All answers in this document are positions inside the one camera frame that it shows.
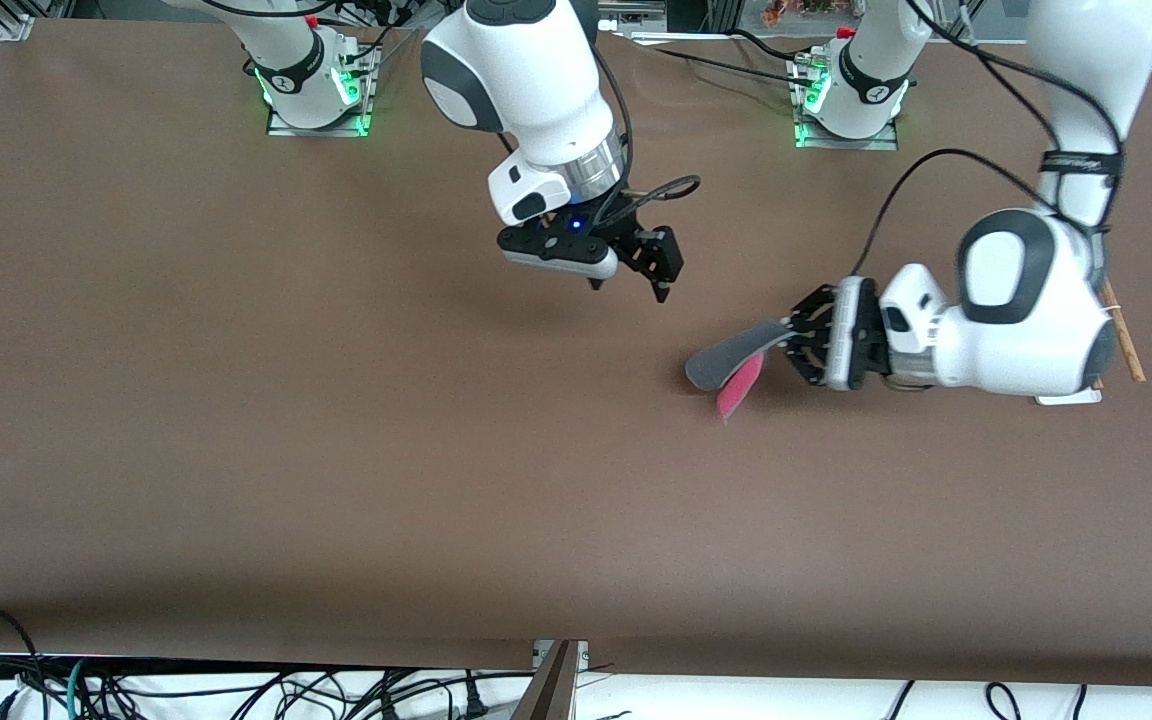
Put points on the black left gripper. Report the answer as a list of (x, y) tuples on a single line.
[(873, 338)]

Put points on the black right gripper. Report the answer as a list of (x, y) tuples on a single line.
[(639, 238)]

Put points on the grey towel with pink underside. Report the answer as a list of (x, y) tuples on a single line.
[(726, 360)]

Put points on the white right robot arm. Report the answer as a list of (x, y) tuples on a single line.
[(526, 80)]

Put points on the white towel rack base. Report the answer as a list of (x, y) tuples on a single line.
[(1071, 398)]

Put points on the wooden rack rod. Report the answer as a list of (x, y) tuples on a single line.
[(1131, 355)]

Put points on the white power strip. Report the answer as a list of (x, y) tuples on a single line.
[(636, 12)]

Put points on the brown table cover sheet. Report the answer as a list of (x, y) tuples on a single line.
[(436, 480)]

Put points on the orange red decoration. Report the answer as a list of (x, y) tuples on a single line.
[(796, 10)]

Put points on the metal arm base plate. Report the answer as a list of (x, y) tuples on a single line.
[(881, 143), (281, 128)]

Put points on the grey metal post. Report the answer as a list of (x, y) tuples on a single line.
[(551, 690)]

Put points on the aluminium frame corner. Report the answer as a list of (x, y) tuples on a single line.
[(14, 22)]

